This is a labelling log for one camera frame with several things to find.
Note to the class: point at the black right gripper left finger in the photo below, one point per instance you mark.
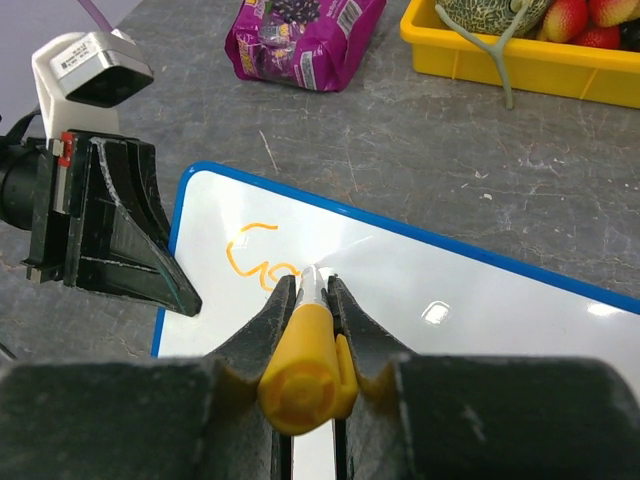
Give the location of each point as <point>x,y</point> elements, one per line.
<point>169,418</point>

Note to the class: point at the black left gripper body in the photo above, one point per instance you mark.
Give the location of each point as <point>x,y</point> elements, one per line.
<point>56,226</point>

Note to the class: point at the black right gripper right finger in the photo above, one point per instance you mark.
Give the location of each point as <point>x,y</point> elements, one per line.
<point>423,416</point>

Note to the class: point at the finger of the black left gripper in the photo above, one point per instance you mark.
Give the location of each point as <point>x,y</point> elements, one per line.
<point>112,254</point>
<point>128,167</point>

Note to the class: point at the white marker with yellow cap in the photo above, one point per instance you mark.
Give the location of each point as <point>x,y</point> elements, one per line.
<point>310,378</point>

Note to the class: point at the blue framed whiteboard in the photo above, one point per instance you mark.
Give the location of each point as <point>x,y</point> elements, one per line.
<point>236,235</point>

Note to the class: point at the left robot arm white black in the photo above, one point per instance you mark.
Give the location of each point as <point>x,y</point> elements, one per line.
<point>18,171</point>

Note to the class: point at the purple snack bag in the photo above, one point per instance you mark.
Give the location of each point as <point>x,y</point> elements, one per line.
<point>313,45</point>

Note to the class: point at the yellow plastic fruit bin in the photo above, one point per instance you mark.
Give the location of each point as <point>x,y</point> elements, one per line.
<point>590,74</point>

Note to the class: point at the green netted melon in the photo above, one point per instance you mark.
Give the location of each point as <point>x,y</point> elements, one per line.
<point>490,25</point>

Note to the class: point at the red cherry cluster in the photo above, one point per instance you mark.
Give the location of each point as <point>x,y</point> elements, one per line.
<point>605,24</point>

